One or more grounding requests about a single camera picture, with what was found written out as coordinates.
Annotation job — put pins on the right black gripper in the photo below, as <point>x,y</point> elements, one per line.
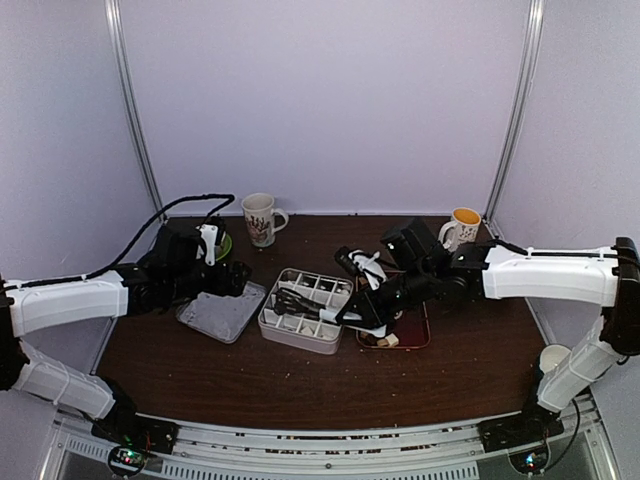
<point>372,314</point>

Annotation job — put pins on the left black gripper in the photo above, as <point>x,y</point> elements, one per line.
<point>236,283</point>

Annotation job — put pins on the lilac bunny tin lid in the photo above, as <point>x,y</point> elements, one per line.
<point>222,318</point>

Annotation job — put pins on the white metal tongs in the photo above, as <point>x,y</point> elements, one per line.
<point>288,301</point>

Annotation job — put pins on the red chocolate tray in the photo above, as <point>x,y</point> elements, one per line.
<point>411,332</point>

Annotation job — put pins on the lilac tin box with dividers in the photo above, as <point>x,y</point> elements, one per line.
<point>300,331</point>

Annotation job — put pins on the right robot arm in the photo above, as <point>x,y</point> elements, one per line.
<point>607,277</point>

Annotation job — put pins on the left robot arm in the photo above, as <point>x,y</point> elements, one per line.
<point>30,306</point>

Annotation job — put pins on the green saucer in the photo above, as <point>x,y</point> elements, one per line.
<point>224,248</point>

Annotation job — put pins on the white mug yellow inside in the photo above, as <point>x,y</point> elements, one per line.
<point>462,228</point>

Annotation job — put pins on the tall floral mug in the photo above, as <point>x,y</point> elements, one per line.
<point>263,219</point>

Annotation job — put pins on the white bowl near right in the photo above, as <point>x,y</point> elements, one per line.
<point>551,356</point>

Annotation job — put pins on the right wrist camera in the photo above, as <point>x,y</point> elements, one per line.
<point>359,263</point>

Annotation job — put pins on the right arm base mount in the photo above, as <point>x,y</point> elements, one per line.
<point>526,441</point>

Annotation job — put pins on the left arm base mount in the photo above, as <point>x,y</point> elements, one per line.
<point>137,445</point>

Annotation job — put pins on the front aluminium rail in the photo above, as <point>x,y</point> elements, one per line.
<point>442,451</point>

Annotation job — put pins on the right aluminium frame post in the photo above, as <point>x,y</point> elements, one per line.
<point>526,73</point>

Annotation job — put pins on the aluminium frame post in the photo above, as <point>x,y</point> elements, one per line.
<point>526,73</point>
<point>133,119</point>

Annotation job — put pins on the left aluminium frame post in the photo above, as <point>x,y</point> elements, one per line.
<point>133,119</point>

